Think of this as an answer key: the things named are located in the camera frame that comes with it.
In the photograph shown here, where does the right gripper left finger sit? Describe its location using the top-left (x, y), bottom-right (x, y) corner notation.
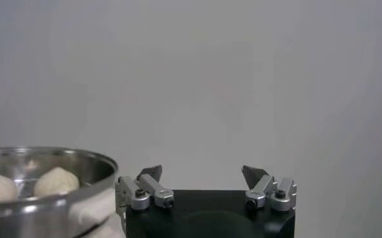
top-left (114, 164), bottom-right (175, 216)

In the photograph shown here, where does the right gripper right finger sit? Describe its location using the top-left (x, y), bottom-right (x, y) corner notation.
top-left (241, 165), bottom-right (297, 213)

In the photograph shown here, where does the perforated steel steamer basket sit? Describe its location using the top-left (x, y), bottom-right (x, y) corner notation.
top-left (0, 147), bottom-right (119, 238)

